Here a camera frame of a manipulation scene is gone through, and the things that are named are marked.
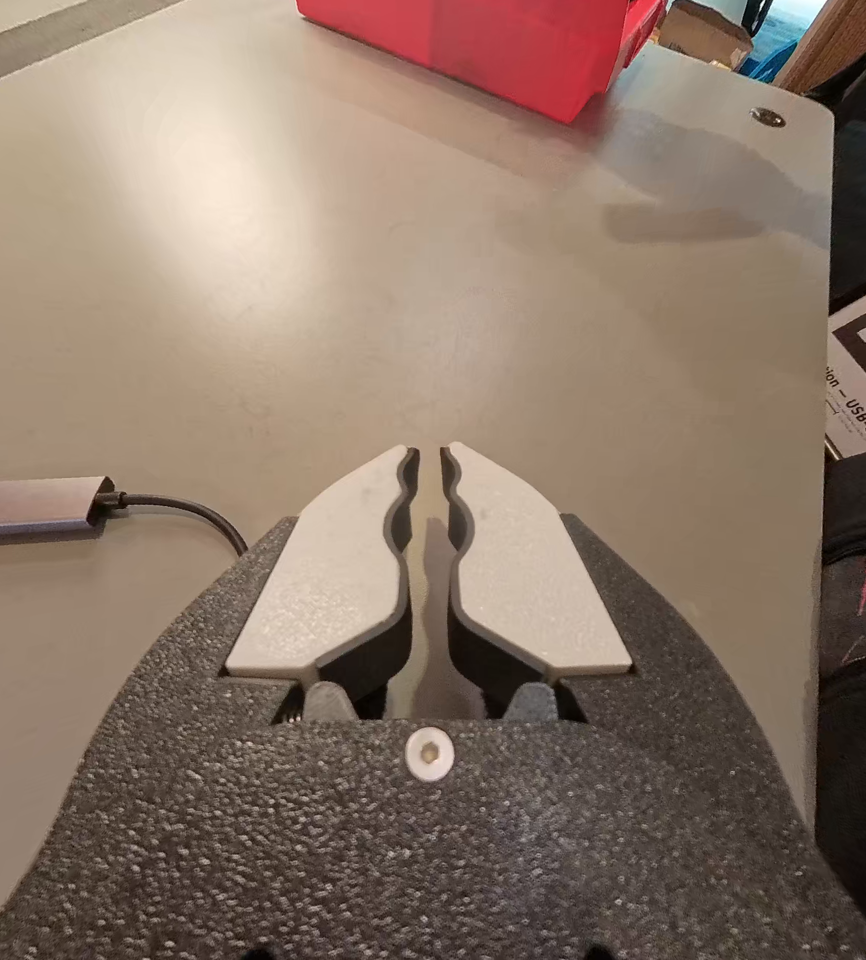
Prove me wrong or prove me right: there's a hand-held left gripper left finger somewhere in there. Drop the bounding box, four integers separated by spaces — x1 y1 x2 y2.
225 444 420 714

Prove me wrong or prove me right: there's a blue bag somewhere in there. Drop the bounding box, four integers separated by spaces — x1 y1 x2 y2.
739 37 803 88

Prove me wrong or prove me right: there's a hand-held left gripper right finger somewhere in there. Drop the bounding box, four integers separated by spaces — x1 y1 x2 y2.
439 441 634 714

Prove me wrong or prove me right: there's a wooden furniture leg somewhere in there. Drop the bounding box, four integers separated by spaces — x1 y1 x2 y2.
773 0 866 96

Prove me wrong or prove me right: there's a grey metal usb hub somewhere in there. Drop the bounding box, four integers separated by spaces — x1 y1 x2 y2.
0 474 116 549

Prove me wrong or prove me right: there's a brown cardboard box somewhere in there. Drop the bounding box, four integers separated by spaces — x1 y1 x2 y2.
658 0 756 73

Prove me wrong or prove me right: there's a black usb-c cable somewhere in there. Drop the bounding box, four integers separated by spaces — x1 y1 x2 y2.
95 489 251 558

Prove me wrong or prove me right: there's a red box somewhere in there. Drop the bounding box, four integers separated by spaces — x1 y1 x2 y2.
295 0 666 126

